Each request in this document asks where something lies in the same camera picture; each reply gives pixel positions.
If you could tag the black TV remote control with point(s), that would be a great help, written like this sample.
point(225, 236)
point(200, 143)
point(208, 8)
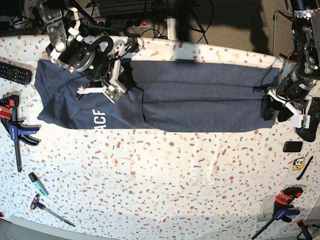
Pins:
point(15, 74)

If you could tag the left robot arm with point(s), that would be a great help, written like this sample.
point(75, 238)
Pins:
point(301, 70)

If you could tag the white metal table leg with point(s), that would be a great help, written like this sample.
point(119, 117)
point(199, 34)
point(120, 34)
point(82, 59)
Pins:
point(171, 28)

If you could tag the black game controller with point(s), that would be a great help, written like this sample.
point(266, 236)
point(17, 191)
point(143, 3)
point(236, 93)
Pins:
point(309, 134)

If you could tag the black table clip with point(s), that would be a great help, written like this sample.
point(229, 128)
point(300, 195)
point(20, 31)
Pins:
point(132, 45)

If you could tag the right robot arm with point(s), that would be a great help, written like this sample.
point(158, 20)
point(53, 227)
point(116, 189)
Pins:
point(68, 25)

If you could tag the terrazzo pattern tablecloth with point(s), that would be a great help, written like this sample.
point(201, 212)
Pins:
point(151, 184)

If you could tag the small black rectangular case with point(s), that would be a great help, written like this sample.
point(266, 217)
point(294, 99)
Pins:
point(292, 146)

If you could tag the red black corner clamp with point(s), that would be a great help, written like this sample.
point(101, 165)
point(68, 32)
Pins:
point(304, 231)

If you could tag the blue red bar clamp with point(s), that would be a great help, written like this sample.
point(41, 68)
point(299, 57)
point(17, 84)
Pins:
point(283, 208)

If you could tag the blue black bar clamp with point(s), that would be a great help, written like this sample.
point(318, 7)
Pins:
point(9, 119)

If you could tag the light blue highlighter marker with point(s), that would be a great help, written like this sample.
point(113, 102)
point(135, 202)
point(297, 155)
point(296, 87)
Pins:
point(38, 184)

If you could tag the orange blue T-handle screwdriver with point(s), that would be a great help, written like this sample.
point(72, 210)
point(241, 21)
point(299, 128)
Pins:
point(36, 204)

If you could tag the blue grey T-shirt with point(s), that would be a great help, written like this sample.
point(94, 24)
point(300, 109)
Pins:
point(173, 96)

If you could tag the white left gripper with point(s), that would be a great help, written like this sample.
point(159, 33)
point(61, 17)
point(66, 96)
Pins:
point(298, 107)

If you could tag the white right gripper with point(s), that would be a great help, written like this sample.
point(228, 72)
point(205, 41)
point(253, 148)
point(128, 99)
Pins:
point(112, 88)

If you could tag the thin black strip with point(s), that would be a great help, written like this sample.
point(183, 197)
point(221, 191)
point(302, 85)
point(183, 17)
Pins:
point(304, 169)

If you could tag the white power strip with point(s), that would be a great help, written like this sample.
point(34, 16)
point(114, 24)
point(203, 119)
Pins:
point(128, 23)

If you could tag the yellow panda sticker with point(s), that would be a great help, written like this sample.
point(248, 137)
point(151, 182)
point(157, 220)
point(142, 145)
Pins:
point(298, 163)

